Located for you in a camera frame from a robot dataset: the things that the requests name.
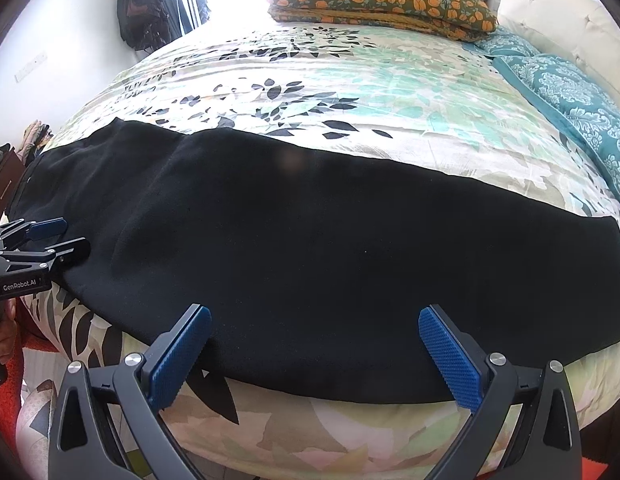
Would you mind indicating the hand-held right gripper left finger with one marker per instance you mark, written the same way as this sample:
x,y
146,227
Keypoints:
x,y
180,355

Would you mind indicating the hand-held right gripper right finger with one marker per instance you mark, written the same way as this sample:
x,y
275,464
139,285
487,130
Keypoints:
x,y
450,355

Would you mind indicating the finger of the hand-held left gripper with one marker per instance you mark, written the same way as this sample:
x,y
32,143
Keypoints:
x,y
65,252
47,228

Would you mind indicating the black pants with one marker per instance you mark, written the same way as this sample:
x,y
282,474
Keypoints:
x,y
315,260

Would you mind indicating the brown wooden cabinet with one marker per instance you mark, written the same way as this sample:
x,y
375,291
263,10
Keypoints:
x,y
12,180

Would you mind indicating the pile of clothes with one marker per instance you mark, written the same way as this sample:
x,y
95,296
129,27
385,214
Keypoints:
x,y
37,140

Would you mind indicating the orange fuzzy garment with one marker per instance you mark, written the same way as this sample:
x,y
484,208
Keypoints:
x,y
5,405

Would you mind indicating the dark hanging bag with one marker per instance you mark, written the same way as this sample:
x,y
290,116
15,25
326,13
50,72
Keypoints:
x,y
140,15

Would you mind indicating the blue curtain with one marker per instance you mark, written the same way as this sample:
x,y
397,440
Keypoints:
x,y
187,5

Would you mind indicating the leaf-print bedspread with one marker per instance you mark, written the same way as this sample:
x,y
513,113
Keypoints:
x,y
390,85

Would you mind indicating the teal damask pillow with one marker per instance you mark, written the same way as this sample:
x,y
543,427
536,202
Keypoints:
x,y
585,105
510,44

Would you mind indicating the mustard yellow folded blanket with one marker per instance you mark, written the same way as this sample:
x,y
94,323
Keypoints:
x,y
370,19

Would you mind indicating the cream padded headboard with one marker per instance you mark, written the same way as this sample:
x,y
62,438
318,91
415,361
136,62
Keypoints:
x,y
555,25

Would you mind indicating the white wall plate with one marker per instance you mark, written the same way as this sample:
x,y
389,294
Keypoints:
x,y
30,69

